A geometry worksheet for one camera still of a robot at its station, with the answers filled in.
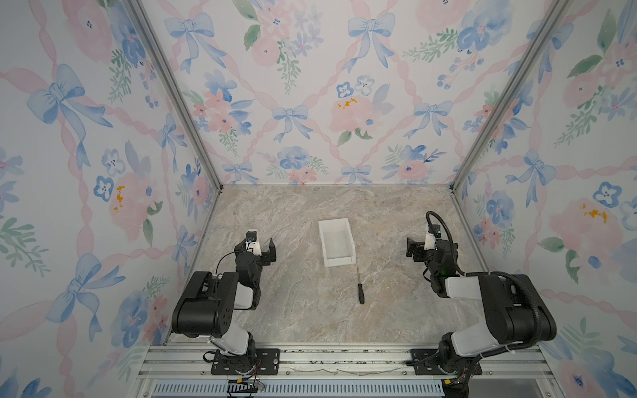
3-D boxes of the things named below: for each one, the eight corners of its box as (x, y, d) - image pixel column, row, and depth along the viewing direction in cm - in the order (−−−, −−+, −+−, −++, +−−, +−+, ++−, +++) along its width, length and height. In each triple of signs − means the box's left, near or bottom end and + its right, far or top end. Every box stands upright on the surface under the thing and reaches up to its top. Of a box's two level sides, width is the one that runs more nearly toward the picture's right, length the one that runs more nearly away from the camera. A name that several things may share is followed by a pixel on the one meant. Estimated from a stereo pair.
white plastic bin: (324, 268, 96) (325, 259, 90) (319, 230, 107) (319, 220, 101) (355, 265, 97) (357, 256, 91) (346, 227, 108) (348, 217, 102)
